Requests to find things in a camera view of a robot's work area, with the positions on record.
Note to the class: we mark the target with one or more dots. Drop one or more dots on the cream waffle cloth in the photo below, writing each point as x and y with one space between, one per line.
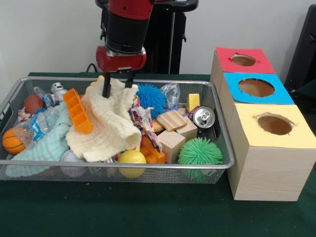
108 118

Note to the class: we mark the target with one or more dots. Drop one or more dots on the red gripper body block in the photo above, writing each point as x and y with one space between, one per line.
121 63

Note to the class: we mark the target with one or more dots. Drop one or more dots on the silver toy robot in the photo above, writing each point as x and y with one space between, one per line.
58 92

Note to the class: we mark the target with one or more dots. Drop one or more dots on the small orange basketball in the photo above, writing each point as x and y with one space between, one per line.
13 142

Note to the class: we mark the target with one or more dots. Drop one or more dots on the orange plastic compartment tray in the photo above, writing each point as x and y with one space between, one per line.
79 111

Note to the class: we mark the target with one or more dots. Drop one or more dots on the silver soda can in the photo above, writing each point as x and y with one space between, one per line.
203 117

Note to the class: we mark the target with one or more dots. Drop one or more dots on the mint green knitted cloth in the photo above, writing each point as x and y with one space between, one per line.
49 143

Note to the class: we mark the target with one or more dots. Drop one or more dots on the ridged wooden soap dish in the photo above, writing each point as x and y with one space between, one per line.
171 121

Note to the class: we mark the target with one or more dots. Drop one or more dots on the blue spiky ball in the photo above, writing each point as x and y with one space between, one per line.
150 98

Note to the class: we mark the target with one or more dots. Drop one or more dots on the plain wooden cube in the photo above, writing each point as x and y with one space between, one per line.
170 146

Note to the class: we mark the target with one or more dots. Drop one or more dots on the wooden box with three holes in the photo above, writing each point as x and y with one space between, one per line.
269 158

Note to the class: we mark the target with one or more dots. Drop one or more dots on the large green spiky ball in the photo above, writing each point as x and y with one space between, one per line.
200 151

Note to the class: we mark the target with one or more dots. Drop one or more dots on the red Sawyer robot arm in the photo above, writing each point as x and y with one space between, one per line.
127 27

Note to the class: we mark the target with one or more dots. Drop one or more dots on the dark green table cloth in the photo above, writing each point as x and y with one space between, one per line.
148 209

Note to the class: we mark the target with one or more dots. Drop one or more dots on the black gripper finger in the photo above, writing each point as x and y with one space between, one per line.
129 80
106 85

